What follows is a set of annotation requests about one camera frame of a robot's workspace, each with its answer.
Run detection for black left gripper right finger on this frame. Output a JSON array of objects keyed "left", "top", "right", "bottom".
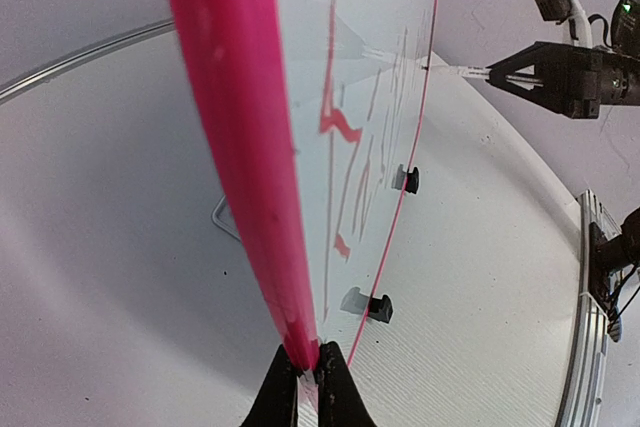
[{"left": 317, "top": 341, "right": 376, "bottom": 427}]

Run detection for black left whiteboard stand foot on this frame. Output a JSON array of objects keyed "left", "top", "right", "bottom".
[{"left": 367, "top": 294, "right": 393, "bottom": 324}]

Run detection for black whiteboard stand foot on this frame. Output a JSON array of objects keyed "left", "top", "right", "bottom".
[
  {"left": 367, "top": 294, "right": 393, "bottom": 324},
  {"left": 404, "top": 166, "right": 420, "bottom": 194}
]

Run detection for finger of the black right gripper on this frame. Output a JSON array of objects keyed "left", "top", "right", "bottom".
[
  {"left": 488, "top": 41, "right": 574, "bottom": 80},
  {"left": 487, "top": 80, "right": 574, "bottom": 117}
]

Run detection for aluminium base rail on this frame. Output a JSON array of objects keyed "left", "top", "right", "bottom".
[{"left": 555, "top": 190, "right": 621, "bottom": 426}]

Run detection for black right whiteboard stand foot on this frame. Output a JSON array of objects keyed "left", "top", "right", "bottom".
[{"left": 404, "top": 166, "right": 420, "bottom": 194}]

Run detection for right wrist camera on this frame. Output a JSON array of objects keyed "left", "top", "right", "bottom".
[{"left": 534, "top": 0, "right": 593, "bottom": 48}]

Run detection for metal wire whiteboard stand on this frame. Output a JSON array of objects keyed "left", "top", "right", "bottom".
[{"left": 211, "top": 195, "right": 242, "bottom": 242}]

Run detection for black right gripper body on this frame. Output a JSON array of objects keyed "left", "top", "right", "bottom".
[{"left": 575, "top": 0, "right": 639, "bottom": 119}]

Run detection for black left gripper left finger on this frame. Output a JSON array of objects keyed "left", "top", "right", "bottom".
[{"left": 240, "top": 345, "right": 299, "bottom": 427}]

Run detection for whiteboard marker silver body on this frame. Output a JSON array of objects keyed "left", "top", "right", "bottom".
[{"left": 422, "top": 65, "right": 543, "bottom": 87}]

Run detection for pink framed whiteboard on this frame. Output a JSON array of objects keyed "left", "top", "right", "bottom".
[{"left": 169, "top": 0, "right": 438, "bottom": 422}]

